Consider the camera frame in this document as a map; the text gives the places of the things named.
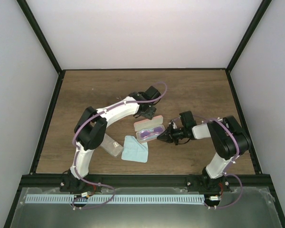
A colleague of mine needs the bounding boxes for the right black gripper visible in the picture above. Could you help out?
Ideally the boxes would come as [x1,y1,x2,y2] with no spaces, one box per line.
[157,124,187,146]

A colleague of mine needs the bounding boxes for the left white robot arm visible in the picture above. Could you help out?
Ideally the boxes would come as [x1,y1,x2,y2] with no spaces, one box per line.
[60,86,167,192]

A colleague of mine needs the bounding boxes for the grey glasses case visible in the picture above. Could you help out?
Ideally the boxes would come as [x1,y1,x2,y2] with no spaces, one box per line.
[100,134,124,158]

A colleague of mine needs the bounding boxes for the black aluminium frame rail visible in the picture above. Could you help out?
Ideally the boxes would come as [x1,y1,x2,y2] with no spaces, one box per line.
[21,174,276,190]

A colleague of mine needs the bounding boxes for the left blue cleaning cloth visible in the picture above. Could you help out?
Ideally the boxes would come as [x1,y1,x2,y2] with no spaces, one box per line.
[121,136,149,163]

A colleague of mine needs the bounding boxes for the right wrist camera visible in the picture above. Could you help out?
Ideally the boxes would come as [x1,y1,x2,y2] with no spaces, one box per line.
[169,120,178,129]

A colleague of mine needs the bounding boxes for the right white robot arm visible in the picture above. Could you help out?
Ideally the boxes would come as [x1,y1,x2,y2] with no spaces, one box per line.
[157,111,252,191]

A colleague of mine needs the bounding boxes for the purple cable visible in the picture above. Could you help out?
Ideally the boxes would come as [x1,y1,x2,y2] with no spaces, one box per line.
[172,114,243,211]
[71,82,168,211]

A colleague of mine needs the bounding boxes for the pink glasses case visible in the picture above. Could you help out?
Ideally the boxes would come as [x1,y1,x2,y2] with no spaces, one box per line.
[133,115,166,143]

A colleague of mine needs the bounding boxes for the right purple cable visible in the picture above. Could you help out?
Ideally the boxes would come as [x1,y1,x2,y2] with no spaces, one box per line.
[172,114,243,211]

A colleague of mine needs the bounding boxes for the purple sunglasses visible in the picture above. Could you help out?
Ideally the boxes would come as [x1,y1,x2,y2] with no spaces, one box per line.
[137,126,165,140]

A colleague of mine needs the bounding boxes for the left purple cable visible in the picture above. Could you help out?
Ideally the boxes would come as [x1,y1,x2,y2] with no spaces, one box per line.
[71,82,168,211]

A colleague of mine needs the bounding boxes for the blue slotted cable duct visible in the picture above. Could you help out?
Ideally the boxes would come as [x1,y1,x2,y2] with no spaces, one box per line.
[25,194,205,205]

